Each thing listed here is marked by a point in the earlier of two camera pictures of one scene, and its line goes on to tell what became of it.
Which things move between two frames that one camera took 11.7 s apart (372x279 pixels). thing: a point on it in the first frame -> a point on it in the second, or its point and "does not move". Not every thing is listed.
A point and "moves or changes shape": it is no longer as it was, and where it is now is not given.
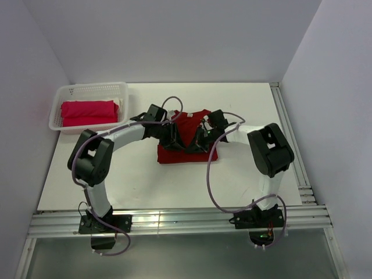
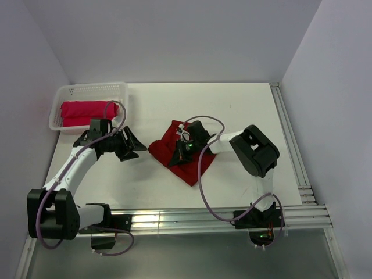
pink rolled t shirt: [83, 112] does not move
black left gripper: [174, 140] -> [136, 145]
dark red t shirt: [186, 125] moves or changes shape
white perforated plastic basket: [78, 92] does not move
